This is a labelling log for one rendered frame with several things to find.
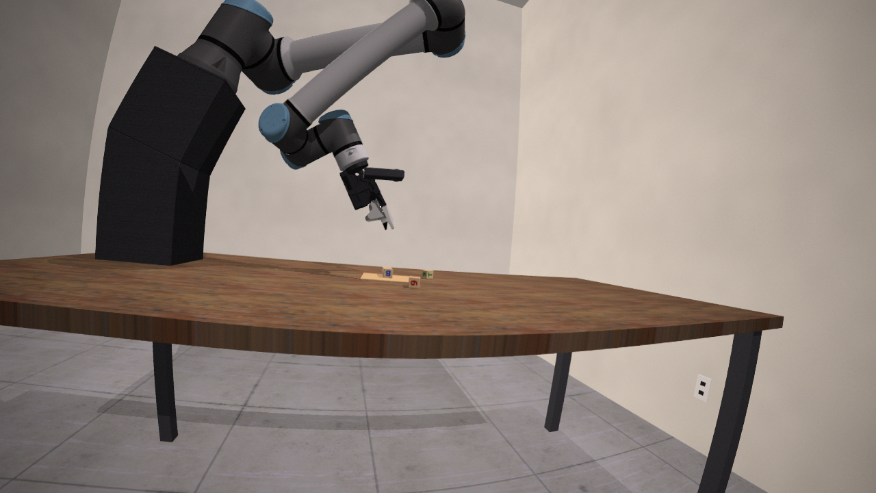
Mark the peach square mat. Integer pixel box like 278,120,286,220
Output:
360,273,409,283

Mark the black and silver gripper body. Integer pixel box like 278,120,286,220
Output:
339,160,379,210

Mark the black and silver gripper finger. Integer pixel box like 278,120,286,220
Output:
365,204,387,230
368,185,394,229

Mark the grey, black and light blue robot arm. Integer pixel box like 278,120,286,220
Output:
178,0,465,171

